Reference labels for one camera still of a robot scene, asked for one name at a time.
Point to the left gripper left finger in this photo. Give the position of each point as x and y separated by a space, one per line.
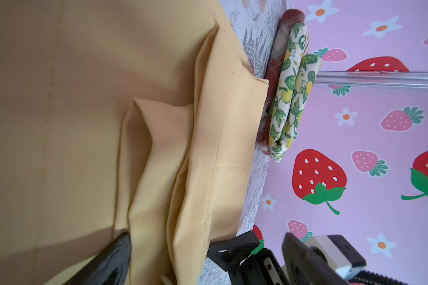
109 267

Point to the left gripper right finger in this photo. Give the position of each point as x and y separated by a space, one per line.
304 267

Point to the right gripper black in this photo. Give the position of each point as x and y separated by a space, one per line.
232 256

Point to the tan cloth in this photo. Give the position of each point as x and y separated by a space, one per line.
121 116

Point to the yellow lemon print skirt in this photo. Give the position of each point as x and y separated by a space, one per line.
296 80

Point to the red plaid skirt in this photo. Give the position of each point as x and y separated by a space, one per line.
273 70

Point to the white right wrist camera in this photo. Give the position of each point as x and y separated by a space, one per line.
339 255

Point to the right aluminium corner post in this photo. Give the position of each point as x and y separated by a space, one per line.
394 80

